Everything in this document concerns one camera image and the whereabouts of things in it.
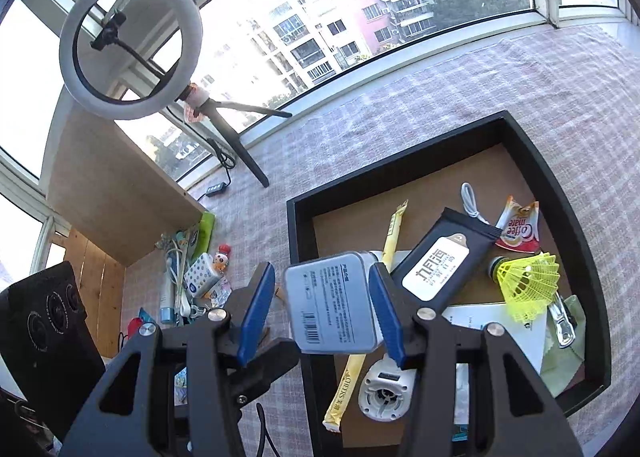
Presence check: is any coffee creamer packet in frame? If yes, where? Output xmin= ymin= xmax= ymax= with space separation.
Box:
xmin=494 ymin=195 xmax=542 ymax=254

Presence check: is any black ring light cable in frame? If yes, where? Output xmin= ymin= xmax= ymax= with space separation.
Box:
xmin=165 ymin=107 xmax=236 ymax=198

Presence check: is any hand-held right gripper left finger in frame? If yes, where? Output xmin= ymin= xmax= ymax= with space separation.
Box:
xmin=60 ymin=262 xmax=276 ymax=457

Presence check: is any grey metal tin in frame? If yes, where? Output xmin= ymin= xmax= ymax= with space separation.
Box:
xmin=283 ymin=250 xmax=387 ymax=356

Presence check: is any white usb cable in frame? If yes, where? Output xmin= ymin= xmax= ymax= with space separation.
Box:
xmin=459 ymin=182 xmax=497 ymax=226

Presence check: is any pink plaid tablecloth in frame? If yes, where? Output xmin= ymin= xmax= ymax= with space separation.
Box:
xmin=120 ymin=22 xmax=640 ymax=457

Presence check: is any yellow-green shuttlecock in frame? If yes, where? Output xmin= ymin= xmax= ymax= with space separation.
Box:
xmin=488 ymin=252 xmax=562 ymax=324

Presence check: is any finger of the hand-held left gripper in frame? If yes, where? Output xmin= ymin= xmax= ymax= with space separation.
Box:
xmin=232 ymin=337 xmax=302 ymax=410

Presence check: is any black rectangular tray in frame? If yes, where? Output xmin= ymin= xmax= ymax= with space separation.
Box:
xmin=286 ymin=111 xmax=613 ymax=457

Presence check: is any small red-capped figurine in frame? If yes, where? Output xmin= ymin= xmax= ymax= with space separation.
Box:
xmin=212 ymin=243 xmax=232 ymax=284

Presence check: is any white round mini speaker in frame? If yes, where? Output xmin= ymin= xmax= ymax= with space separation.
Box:
xmin=358 ymin=356 xmax=419 ymax=423

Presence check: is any blue and white tube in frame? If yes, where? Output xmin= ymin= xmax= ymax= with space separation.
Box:
xmin=160 ymin=257 xmax=180 ymax=325

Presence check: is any pine plank panel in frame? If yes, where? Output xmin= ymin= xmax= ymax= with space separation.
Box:
xmin=64 ymin=226 xmax=127 ymax=359

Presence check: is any white ring light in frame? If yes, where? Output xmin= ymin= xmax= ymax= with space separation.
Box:
xmin=59 ymin=0 xmax=203 ymax=120

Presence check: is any black pouch with white label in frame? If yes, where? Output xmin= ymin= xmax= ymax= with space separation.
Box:
xmin=389 ymin=207 xmax=502 ymax=322

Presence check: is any green microfibre cloth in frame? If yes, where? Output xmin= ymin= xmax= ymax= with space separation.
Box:
xmin=539 ymin=294 xmax=587 ymax=380

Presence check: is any black tripod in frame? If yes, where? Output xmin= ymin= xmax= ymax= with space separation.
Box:
xmin=180 ymin=84 xmax=293 ymax=188

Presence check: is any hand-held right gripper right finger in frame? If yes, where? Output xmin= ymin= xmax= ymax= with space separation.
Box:
xmin=369 ymin=262 xmax=583 ymax=457

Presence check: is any long yellow stick packet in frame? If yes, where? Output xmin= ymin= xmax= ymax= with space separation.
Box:
xmin=323 ymin=201 xmax=411 ymax=434

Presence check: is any bright green packet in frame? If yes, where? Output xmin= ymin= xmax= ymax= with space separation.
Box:
xmin=196 ymin=211 xmax=216 ymax=249

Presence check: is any silver nail clipper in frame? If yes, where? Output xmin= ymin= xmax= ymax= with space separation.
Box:
xmin=549 ymin=294 xmax=577 ymax=350

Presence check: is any dotted tissue pack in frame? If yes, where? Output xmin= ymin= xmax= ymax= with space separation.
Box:
xmin=184 ymin=253 xmax=226 ymax=299

